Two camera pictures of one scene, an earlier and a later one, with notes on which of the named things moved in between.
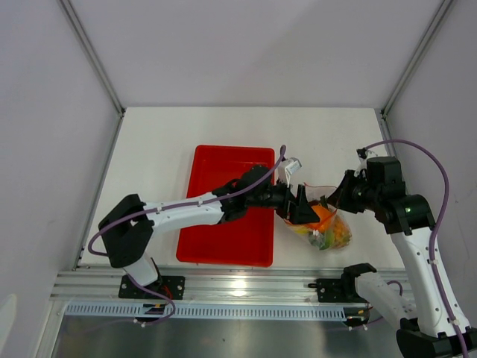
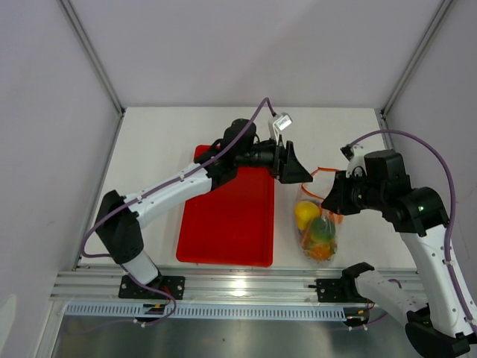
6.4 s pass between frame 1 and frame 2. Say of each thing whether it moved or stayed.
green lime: moved
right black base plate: stayed
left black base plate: stayed
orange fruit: moved
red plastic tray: stayed
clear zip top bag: moved
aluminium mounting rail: stayed
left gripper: moved
